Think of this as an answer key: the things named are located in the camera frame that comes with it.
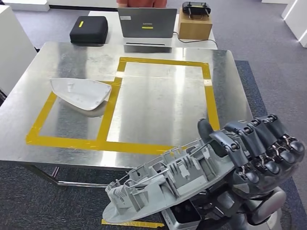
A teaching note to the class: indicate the white car mirror cover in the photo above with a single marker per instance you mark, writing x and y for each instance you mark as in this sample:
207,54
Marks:
82,93

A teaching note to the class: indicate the grey plastic wheel hubcap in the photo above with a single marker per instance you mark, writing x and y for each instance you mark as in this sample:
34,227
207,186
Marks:
156,193

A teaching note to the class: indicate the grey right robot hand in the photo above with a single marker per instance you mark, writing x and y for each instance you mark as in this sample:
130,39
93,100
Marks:
264,177

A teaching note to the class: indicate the brown cardboard box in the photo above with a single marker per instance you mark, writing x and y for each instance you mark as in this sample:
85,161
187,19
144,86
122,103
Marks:
194,28

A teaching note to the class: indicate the yellow floor tape line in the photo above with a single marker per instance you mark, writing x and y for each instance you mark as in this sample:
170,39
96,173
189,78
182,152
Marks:
131,223

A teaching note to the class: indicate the white cabinet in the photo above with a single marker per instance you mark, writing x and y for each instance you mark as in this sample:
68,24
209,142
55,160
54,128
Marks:
14,47

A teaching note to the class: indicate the grey laptop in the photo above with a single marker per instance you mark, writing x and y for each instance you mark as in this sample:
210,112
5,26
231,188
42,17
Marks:
146,22

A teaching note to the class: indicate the black zip case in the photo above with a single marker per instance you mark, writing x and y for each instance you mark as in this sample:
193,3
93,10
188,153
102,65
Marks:
88,31

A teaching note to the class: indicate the black handheld controller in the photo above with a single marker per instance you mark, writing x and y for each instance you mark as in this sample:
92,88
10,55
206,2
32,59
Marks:
195,7

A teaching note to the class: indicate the steel workbench table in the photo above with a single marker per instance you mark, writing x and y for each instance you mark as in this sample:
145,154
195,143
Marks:
156,111

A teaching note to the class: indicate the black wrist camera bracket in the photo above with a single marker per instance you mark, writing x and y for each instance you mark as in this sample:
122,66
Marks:
223,203

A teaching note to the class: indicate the white table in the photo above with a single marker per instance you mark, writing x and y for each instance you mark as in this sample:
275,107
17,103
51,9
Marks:
113,35

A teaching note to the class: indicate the person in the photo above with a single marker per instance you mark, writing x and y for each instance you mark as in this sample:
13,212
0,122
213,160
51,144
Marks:
141,3

